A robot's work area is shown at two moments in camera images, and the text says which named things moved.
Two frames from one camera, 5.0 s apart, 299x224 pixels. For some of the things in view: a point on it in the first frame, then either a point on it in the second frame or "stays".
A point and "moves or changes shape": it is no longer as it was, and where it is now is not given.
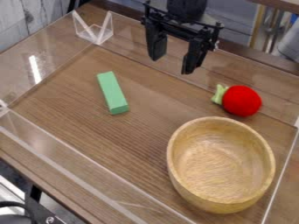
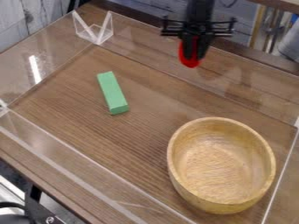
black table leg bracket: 36,213 stays
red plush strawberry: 238,99 moves or changes shape
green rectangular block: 117,101 stays
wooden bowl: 221,164 stays
